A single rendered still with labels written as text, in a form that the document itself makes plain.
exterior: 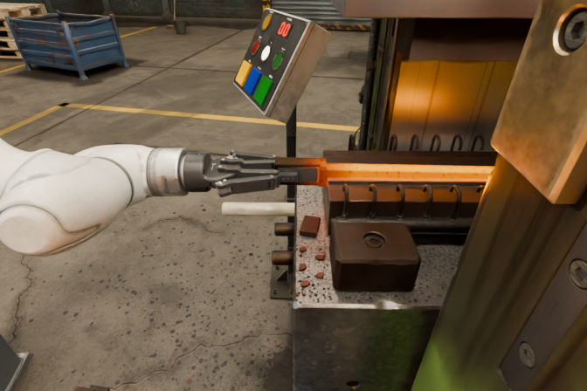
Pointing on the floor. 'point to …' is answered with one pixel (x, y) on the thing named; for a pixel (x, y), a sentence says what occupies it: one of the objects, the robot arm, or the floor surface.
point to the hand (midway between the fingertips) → (298, 171)
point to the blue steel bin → (67, 41)
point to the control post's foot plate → (279, 282)
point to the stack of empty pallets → (9, 28)
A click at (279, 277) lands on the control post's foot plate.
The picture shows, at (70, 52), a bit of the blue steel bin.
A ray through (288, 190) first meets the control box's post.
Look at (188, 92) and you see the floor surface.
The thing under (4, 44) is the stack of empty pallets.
